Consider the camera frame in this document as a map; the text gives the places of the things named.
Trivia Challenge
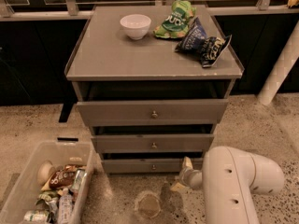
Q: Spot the blue chip bag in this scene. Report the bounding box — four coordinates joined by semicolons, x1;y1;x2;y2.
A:
175;18;207;52

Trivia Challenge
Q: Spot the brown snack bag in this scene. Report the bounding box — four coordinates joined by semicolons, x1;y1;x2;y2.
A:
41;165;80;191

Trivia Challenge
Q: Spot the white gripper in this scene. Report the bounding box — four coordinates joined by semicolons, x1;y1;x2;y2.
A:
170;157;200;191

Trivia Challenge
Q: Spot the silver can in bin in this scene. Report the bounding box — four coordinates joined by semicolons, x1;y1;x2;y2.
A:
23;210;50;222

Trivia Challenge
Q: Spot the green chip bag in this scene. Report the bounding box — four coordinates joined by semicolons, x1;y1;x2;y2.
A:
153;0;196;39

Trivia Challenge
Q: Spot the white diagonal pillar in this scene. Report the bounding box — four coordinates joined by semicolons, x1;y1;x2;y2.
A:
257;22;299;105

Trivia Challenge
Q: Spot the green soda can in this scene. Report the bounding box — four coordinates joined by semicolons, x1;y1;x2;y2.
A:
70;169;86;193

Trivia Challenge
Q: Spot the grey drawer cabinet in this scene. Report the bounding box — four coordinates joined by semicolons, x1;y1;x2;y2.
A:
64;5;245;133

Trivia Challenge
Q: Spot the grey bottom drawer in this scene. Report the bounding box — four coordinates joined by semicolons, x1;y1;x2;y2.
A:
100;158;206;175

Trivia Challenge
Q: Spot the round floor drain cover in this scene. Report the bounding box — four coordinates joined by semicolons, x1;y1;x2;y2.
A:
135;191;161;219

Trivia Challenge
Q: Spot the white ceramic bowl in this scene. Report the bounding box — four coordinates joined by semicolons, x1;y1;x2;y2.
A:
120;14;151;40

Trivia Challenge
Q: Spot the metal window railing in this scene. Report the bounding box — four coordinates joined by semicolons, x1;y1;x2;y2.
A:
0;0;299;22

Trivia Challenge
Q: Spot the grey top drawer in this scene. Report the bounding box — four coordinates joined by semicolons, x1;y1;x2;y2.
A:
78;99;228;127

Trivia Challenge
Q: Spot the green snack packet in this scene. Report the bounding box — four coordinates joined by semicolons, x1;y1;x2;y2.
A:
36;190;59;205

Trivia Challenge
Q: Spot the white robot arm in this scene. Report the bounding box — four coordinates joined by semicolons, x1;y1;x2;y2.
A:
171;147;284;224

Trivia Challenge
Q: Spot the grey middle drawer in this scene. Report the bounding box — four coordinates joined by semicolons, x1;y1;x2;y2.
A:
92;133;214;153

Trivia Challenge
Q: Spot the black chip bag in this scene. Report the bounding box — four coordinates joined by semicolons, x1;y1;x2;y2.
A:
199;35;232;68

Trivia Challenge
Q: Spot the yellow object on ledge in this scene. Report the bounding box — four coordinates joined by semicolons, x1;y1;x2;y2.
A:
287;0;299;8

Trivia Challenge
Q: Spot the grey drawer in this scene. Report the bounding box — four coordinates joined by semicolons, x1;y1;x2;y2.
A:
78;99;228;127
92;133;214;153
100;158;206;175

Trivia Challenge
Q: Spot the clear plastic storage bin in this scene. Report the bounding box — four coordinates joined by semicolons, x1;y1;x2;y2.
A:
0;141;94;224

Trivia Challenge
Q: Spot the clear plastic water bottle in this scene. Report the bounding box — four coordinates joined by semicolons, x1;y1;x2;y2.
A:
57;188;73;224

